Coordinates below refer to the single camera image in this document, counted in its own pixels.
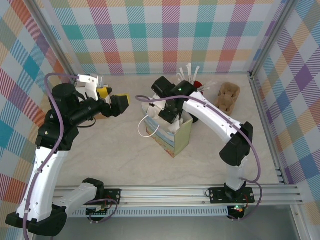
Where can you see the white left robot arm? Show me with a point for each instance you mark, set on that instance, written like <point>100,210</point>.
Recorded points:
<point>45,180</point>

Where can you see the aluminium frame post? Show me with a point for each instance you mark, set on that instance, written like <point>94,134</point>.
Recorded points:
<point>57,37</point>
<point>270,37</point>

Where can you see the red straw holder cup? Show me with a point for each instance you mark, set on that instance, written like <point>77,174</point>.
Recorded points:
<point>199,86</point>

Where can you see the aluminium side frame bar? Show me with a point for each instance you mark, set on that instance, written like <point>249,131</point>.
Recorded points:
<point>267,127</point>

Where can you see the brown pulp cup carrier stack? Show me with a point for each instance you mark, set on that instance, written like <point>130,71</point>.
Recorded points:
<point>226,100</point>

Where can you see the green printed paper takeout bag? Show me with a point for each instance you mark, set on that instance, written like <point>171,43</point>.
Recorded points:
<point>182,140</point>

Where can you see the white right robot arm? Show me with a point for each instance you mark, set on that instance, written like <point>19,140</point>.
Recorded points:
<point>210,112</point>

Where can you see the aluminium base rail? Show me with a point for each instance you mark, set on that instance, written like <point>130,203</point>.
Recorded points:
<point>162,195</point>

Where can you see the small circuit board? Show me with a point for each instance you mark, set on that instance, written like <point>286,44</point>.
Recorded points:
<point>237,208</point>
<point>96,210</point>

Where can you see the black plastic cup lid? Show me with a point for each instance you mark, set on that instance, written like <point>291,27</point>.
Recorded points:
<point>195,119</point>

